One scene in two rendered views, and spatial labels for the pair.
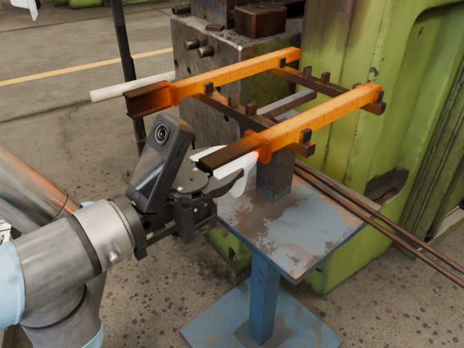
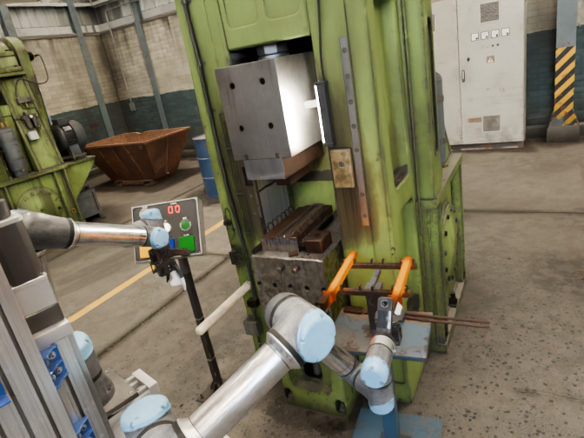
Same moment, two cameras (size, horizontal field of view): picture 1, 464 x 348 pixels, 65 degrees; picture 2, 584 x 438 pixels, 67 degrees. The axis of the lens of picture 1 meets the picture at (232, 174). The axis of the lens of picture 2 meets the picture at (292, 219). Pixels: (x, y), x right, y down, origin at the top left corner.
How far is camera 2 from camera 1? 1.15 m
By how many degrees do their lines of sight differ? 27
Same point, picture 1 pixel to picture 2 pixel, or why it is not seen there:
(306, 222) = (408, 335)
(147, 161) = (382, 315)
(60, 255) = (386, 353)
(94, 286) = not seen: hidden behind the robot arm
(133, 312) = not seen: outside the picture
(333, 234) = (423, 334)
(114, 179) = (192, 406)
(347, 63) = (376, 248)
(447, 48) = (408, 221)
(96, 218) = (383, 340)
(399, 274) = (444, 365)
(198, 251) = (308, 421)
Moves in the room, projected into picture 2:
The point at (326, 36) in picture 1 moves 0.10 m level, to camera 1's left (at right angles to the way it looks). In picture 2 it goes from (359, 238) to (341, 246)
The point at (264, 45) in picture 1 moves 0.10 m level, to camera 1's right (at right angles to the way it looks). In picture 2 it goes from (329, 255) to (348, 247)
